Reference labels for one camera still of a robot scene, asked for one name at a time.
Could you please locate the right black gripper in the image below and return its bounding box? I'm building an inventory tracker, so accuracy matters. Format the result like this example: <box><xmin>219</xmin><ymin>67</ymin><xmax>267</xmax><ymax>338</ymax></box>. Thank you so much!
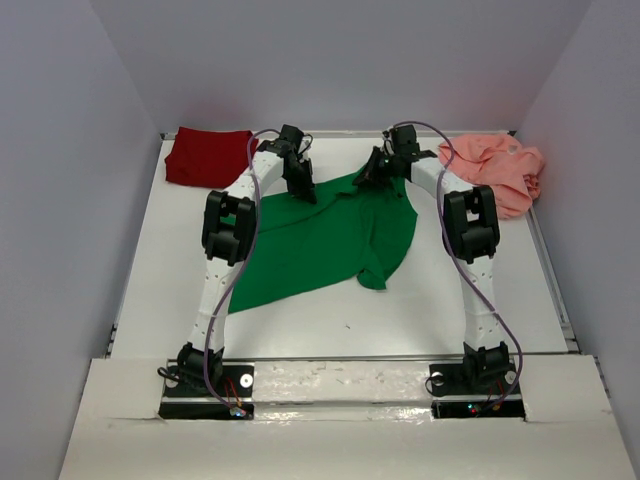
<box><xmin>352</xmin><ymin>146</ymin><xmax>400</xmax><ymax>188</ymax></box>

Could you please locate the green t shirt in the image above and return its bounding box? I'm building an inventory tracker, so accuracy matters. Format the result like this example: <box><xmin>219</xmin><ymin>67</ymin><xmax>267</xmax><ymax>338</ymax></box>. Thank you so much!
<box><xmin>229</xmin><ymin>174</ymin><xmax>417</xmax><ymax>313</ymax></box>

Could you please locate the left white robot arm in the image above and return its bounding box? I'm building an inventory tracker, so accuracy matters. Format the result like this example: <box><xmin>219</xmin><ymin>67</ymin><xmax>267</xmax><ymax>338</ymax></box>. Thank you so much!
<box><xmin>176</xmin><ymin>124</ymin><xmax>317</xmax><ymax>399</ymax></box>

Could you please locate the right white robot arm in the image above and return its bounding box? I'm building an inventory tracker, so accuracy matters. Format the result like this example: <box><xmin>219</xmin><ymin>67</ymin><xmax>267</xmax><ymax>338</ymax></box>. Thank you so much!
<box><xmin>354</xmin><ymin>122</ymin><xmax>513</xmax><ymax>398</ymax></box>

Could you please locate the red folded t shirt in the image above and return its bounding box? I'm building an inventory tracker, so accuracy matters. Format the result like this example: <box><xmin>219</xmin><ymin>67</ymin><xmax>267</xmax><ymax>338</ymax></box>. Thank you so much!
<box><xmin>165</xmin><ymin>127</ymin><xmax>252</xmax><ymax>189</ymax></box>

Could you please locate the pink crumpled t shirt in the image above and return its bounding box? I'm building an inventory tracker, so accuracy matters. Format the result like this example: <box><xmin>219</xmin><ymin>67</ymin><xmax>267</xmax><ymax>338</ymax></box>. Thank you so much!
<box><xmin>438</xmin><ymin>133</ymin><xmax>545</xmax><ymax>219</ymax></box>

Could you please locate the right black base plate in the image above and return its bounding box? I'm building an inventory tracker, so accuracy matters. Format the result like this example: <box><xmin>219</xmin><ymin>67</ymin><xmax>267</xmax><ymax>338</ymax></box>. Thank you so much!
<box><xmin>425</xmin><ymin>363</ymin><xmax>525</xmax><ymax>420</ymax></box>

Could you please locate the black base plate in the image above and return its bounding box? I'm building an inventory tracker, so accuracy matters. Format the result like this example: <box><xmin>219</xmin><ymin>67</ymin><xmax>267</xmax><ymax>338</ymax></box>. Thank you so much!
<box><xmin>157</xmin><ymin>362</ymin><xmax>255</xmax><ymax>421</ymax></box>
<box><xmin>425</xmin><ymin>363</ymin><xmax>525</xmax><ymax>420</ymax></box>

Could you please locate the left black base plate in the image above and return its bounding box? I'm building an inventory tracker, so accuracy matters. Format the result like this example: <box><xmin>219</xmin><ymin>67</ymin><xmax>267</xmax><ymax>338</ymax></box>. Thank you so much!
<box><xmin>157</xmin><ymin>362</ymin><xmax>255</xmax><ymax>421</ymax></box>

